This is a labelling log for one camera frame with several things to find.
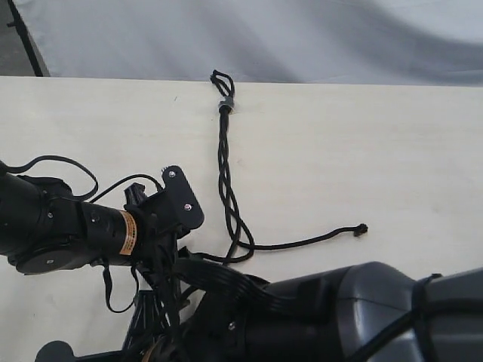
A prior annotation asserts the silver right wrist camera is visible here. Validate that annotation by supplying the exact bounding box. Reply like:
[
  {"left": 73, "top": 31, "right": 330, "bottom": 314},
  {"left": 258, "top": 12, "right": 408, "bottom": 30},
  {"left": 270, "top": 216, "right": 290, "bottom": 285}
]
[{"left": 35, "top": 341, "right": 123, "bottom": 362}]

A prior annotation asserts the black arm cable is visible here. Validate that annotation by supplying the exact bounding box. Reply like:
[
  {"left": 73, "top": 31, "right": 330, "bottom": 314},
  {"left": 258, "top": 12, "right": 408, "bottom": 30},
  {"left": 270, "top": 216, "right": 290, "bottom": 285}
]
[
  {"left": 177, "top": 256, "right": 483, "bottom": 362},
  {"left": 0, "top": 156, "right": 163, "bottom": 314}
]

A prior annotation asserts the black backdrop stand pole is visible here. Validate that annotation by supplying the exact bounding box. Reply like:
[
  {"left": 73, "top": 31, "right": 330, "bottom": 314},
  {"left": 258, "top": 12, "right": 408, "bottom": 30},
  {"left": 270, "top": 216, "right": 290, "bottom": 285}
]
[{"left": 6, "top": 0, "right": 50, "bottom": 77}]

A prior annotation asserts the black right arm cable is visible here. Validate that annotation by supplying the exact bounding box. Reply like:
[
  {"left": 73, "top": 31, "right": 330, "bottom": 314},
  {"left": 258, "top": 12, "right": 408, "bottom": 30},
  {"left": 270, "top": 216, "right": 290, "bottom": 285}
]
[{"left": 177, "top": 256, "right": 483, "bottom": 362}]

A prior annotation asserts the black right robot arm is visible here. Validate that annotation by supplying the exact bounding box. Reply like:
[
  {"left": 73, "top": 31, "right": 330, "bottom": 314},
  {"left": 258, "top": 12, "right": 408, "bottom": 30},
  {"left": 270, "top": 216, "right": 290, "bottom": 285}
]
[{"left": 174, "top": 259, "right": 482, "bottom": 361}]

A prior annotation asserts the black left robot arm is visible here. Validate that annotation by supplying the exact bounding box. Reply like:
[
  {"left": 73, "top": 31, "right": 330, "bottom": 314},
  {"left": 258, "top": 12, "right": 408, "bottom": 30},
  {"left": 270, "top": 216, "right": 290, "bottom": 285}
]
[{"left": 1, "top": 165, "right": 205, "bottom": 361}]

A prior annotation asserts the grey backdrop cloth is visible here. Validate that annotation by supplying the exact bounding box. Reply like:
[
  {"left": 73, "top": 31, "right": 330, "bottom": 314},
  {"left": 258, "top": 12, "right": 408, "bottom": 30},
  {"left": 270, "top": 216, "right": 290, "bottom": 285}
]
[{"left": 14, "top": 1, "right": 482, "bottom": 86}]

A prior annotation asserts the clear adhesive tape piece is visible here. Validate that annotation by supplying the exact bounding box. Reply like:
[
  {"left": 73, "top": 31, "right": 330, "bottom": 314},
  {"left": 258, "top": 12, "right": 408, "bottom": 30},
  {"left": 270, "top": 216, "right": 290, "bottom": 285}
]
[{"left": 218, "top": 97, "right": 235, "bottom": 112}]

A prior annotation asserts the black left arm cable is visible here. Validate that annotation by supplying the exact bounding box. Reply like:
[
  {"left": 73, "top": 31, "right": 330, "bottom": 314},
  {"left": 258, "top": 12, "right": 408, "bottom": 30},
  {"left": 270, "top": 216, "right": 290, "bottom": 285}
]
[{"left": 0, "top": 156, "right": 163, "bottom": 314}]

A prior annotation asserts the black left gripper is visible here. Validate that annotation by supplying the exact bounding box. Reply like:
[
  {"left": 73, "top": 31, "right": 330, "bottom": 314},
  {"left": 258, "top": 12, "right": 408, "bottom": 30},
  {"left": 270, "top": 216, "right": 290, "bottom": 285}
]
[{"left": 121, "top": 210, "right": 189, "bottom": 361}]

